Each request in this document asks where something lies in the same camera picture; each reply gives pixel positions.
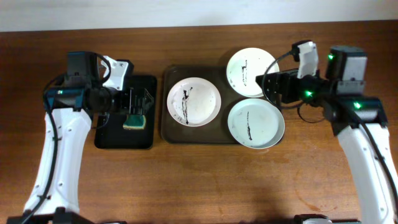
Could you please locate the cream white plate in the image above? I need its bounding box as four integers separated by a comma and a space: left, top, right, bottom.
226, 47, 275, 98

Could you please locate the pink plate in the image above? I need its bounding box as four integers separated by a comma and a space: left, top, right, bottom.
166, 77, 221, 127

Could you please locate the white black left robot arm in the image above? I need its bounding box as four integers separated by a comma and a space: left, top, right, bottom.
7, 52, 157, 223

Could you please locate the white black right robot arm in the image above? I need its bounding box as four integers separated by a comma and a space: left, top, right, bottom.
255, 41, 397, 223

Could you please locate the pale green plate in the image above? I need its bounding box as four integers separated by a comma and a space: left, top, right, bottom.
227, 98, 285, 149

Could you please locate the dark brown serving tray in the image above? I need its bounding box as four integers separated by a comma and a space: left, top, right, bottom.
159, 65, 245, 144

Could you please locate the black small tray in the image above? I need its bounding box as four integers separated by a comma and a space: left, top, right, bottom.
95, 75, 157, 149

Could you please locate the green and yellow sponge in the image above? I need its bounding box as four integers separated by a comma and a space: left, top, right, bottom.
123, 114, 146, 130

